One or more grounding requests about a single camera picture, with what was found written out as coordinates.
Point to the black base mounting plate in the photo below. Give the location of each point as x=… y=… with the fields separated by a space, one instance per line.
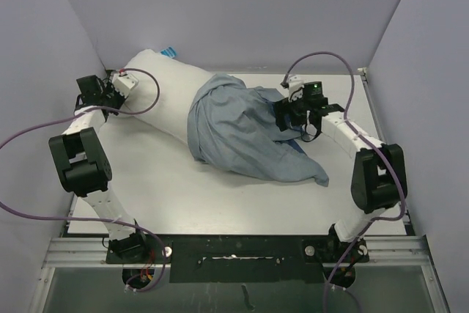
x=185 y=271

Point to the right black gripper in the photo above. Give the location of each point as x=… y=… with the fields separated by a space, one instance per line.
x=283 y=107

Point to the aluminium frame rail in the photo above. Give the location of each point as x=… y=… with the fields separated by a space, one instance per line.
x=87 y=252

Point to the white pillow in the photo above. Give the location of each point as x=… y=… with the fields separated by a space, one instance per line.
x=177 y=84

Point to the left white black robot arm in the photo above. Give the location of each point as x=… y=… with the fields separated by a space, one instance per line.
x=84 y=169

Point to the blue pillowcase with fish print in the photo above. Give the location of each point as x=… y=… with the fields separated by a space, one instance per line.
x=233 y=128

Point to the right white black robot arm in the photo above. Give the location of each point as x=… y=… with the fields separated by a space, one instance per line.
x=378 y=180

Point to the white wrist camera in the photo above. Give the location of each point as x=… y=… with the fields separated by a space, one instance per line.
x=294 y=86
x=124 y=83

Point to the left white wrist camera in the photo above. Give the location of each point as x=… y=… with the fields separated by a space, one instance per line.
x=124 y=83

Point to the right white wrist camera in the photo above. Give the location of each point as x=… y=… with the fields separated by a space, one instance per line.
x=294 y=86

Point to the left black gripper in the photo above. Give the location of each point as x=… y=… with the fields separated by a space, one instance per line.
x=110 y=87

